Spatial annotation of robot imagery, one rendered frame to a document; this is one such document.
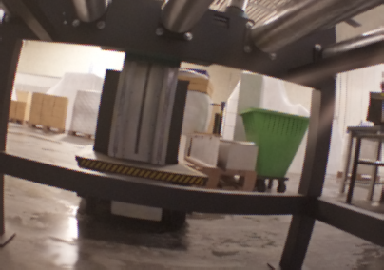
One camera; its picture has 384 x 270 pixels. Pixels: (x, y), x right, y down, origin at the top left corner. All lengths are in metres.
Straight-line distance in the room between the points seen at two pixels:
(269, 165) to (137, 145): 1.89
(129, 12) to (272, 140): 2.63
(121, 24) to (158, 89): 0.95
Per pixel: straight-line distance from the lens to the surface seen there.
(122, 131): 1.88
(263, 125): 3.40
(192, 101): 4.27
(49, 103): 9.16
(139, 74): 1.95
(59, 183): 1.05
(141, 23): 1.07
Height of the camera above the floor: 0.50
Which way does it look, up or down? 3 degrees up
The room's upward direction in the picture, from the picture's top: 8 degrees clockwise
